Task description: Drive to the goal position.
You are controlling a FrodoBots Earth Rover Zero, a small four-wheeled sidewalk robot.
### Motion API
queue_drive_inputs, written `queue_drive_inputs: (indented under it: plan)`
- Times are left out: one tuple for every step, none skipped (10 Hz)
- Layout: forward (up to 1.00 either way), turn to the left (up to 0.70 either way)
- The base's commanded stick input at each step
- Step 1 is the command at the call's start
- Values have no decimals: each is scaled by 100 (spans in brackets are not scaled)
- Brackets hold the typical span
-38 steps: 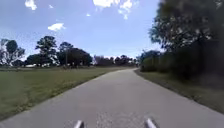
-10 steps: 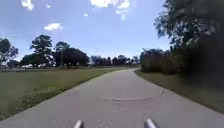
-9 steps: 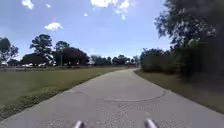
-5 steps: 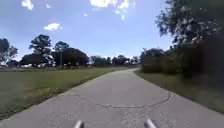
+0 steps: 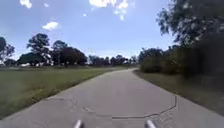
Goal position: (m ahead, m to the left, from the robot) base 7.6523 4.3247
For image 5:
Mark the grey concrete path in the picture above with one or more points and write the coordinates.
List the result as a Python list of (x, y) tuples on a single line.
[(120, 90)]

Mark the distant row of trees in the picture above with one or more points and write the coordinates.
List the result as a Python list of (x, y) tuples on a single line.
[(70, 55)]

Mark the robot's own part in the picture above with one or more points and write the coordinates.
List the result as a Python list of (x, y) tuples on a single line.
[(78, 124), (150, 124)]

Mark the grass verge by bushes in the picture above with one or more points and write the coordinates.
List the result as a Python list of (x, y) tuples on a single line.
[(186, 88)]

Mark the wide grass field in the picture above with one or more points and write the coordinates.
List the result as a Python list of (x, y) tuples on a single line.
[(30, 85)]

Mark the dark trees and bushes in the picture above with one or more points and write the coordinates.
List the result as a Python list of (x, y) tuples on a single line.
[(196, 50)]

